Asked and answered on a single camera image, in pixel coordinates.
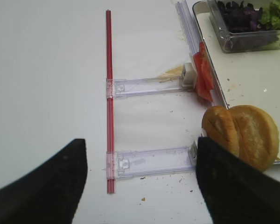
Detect green lettuce leaves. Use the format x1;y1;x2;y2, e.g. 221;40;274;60
259;0;280;30

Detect clear plastic salad box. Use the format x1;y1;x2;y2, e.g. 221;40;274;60
206;0;280;53

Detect left upper clear pusher track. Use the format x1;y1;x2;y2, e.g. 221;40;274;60
106;63;198;98

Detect purple cabbage leaves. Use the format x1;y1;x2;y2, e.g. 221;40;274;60
216;0;267;33

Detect clear pusher track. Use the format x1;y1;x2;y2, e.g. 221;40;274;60
106;63;198;98
106;141;198;180

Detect left clear vertical divider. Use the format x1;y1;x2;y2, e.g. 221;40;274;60
175;0;226;106

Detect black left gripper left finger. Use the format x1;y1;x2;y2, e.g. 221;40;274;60
0;139;88;224

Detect left red rail strip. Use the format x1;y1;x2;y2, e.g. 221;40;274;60
105;9;117;194

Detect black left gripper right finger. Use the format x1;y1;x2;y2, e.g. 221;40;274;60
196;137;280;224

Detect tomato slices stack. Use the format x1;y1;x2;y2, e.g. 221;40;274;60
193;42;214;102

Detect left lower clear pusher track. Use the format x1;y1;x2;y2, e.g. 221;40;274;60
106;141;198;180

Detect white metal tray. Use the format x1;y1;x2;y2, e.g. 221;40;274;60
192;1;280;164

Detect standing bun bottom slice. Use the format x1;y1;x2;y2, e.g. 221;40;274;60
202;106;239;157

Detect bun slice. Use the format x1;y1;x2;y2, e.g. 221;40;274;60
202;106;239;157
229;105;279;172

